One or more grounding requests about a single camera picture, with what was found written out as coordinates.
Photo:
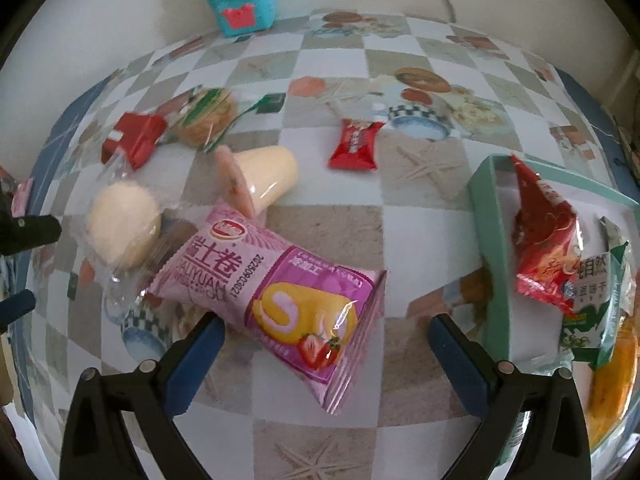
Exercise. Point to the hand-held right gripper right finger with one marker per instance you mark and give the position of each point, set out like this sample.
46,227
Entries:
462,365

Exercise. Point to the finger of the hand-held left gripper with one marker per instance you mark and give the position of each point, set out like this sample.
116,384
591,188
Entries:
17,307
30,232

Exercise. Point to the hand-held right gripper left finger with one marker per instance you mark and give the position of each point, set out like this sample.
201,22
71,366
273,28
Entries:
192,365

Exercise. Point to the round bun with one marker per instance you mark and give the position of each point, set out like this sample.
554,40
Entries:
122,222

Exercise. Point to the pink swiss roll packet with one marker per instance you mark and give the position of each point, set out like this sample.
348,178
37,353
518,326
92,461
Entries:
280,300

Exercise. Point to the teal rimmed tray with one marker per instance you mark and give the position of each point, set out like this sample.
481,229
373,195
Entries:
490,240

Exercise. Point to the red snack box packet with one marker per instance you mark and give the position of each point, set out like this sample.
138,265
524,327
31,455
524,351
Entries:
135,137

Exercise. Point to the dark green snack packet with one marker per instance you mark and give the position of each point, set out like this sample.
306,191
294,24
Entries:
595,300

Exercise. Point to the yellow cake packet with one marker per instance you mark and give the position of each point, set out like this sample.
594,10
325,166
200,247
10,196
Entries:
617,385

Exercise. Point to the cream pudding cup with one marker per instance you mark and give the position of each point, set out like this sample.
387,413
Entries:
265,175

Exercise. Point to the green pastry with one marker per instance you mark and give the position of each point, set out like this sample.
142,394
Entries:
207,117

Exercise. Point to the small red candy packet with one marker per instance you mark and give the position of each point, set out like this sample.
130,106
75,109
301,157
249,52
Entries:
355,145

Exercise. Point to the small pink packet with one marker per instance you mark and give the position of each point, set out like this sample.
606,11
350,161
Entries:
23,195

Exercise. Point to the teal toy box red mouth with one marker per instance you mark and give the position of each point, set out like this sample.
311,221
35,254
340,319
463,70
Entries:
242,2

